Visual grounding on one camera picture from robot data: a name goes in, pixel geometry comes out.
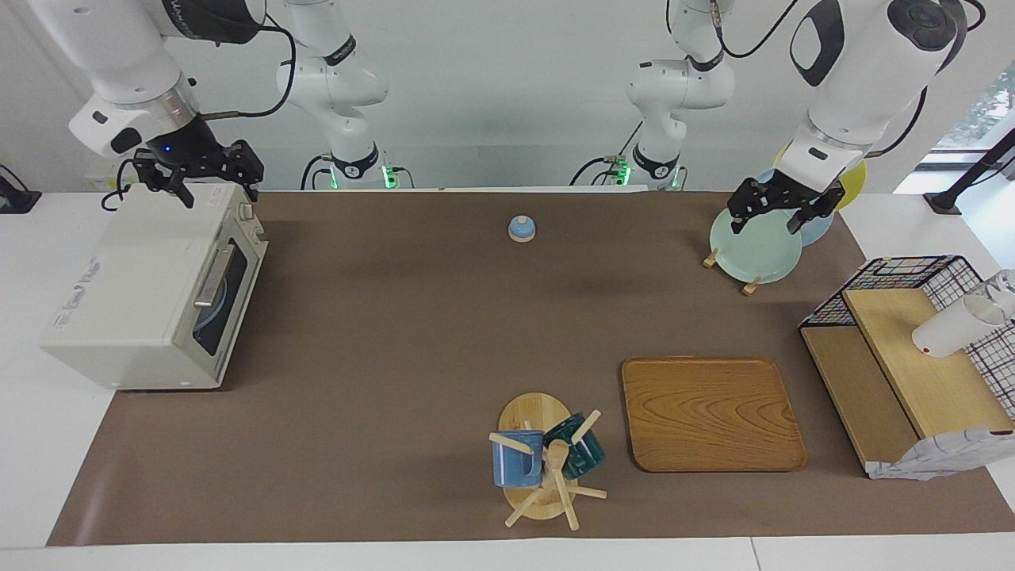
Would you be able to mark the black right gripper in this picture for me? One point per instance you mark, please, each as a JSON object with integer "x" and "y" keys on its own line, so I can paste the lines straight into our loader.
{"x": 186, "y": 151}

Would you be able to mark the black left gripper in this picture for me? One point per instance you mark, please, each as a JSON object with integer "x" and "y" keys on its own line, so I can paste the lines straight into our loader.
{"x": 797, "y": 194}

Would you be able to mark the oven door with glass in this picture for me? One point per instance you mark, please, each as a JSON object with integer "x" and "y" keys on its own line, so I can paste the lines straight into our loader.
{"x": 238, "y": 293}

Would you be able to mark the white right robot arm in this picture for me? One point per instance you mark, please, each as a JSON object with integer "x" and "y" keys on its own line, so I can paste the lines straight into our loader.
{"x": 119, "y": 47}

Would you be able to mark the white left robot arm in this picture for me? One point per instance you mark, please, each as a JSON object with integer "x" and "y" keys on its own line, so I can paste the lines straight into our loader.
{"x": 856, "y": 63}

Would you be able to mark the white toaster oven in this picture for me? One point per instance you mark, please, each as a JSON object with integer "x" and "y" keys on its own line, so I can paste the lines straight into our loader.
{"x": 127, "y": 293}

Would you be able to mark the light blue racked plate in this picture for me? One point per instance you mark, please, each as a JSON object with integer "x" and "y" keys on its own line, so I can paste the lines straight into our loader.
{"x": 817, "y": 230}

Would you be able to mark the pale green plate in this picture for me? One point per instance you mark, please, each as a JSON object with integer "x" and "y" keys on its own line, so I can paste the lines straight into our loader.
{"x": 753, "y": 250}

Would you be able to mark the yellow plate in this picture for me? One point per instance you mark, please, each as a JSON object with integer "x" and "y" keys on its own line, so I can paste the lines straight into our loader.
{"x": 852, "y": 186}

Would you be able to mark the wooden plate rack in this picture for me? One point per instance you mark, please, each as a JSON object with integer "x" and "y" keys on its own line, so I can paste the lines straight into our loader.
{"x": 710, "y": 258}

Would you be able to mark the black clamp stand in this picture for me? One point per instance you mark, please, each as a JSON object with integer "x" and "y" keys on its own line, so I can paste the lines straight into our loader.
{"x": 944, "y": 202}

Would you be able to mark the white cup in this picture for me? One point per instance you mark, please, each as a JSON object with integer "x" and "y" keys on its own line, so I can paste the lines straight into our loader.
{"x": 947, "y": 333}

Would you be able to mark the wooden serving tray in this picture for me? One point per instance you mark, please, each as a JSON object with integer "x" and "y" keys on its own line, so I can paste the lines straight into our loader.
{"x": 714, "y": 416}

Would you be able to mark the wooden shelf box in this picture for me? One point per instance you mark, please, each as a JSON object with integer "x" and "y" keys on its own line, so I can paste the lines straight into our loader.
{"x": 936, "y": 381}

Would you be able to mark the clear glass cup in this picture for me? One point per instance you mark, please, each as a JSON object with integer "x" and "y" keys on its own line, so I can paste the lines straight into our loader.
{"x": 1003, "y": 281}

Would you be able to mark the small blue bell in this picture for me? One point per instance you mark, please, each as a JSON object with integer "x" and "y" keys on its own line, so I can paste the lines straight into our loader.
{"x": 522, "y": 230}

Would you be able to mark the brown table mat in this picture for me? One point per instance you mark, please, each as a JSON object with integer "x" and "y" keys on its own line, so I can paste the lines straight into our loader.
{"x": 381, "y": 381}

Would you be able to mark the white patterned cloth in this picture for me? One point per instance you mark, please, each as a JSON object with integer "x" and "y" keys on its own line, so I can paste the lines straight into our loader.
{"x": 936, "y": 458}

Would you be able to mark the dark green mug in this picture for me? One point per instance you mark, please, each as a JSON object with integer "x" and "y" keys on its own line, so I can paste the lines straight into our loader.
{"x": 583, "y": 456}

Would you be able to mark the wooden mug tree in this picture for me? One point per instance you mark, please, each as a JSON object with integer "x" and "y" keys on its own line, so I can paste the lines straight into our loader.
{"x": 531, "y": 412}

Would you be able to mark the blue mug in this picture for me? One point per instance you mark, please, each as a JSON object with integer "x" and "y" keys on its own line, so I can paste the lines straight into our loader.
{"x": 515, "y": 468}

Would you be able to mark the black desk mount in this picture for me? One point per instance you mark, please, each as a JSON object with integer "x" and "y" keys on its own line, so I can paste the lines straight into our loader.
{"x": 16, "y": 202}

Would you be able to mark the window with dark frame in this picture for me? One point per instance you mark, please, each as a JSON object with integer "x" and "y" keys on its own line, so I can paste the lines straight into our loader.
{"x": 983, "y": 111}

